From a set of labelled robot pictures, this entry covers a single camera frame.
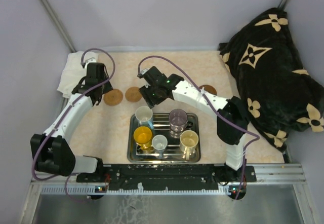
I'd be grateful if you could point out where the woven coaster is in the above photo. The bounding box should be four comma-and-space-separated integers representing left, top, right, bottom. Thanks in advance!
125, 87, 142, 103
103, 89, 123, 106

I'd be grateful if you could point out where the white and blue cup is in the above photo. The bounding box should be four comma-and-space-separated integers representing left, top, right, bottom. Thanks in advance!
135, 106, 154, 130

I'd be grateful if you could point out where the purple glass mug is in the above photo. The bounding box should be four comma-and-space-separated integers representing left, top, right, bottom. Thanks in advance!
169, 109, 193, 136

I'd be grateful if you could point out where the cream mug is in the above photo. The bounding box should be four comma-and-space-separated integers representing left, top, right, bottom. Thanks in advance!
180, 130, 199, 160

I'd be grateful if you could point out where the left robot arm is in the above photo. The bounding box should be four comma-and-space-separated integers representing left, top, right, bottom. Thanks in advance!
30, 62, 113, 182

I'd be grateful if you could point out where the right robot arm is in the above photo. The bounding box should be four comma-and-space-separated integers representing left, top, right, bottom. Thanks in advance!
137, 66, 249, 181

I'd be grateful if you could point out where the yellow cup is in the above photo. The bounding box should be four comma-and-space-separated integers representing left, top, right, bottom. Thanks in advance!
133, 126, 153, 150

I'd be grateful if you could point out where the small clear grey cup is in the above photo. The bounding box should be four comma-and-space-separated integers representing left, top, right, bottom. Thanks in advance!
151, 135, 168, 159

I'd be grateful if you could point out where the white folded cloth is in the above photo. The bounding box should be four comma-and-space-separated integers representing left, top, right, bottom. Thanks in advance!
57, 51, 87, 98

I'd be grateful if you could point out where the steel tray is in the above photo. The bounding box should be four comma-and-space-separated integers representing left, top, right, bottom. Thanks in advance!
127, 113, 201, 164

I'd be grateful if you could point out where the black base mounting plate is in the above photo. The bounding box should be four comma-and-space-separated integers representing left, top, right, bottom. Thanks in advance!
76, 164, 242, 191

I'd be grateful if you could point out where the black floral blanket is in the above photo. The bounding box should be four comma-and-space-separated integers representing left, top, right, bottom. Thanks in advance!
218, 8, 323, 152

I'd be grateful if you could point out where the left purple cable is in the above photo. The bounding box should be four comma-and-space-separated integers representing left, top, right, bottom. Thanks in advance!
30, 48, 117, 203

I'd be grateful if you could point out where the purple cable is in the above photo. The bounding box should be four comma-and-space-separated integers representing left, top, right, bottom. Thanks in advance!
30, 48, 117, 203
137, 55, 260, 201

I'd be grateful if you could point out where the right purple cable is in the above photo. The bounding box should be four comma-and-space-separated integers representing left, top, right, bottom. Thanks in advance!
137, 55, 260, 201

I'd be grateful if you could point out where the aluminium rail frame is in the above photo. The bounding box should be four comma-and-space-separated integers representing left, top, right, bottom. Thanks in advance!
21, 164, 319, 223

